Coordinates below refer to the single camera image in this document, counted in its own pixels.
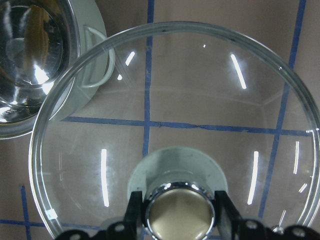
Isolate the glass pot lid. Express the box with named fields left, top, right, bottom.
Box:
left=29, top=21, right=320, bottom=240

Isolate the pale green cooking pot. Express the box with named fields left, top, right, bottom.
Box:
left=0, top=0, right=107, bottom=139

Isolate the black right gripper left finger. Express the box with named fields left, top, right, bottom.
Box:
left=106, top=191, right=143, bottom=240

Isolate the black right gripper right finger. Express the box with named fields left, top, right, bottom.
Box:
left=214, top=190, right=268, bottom=240

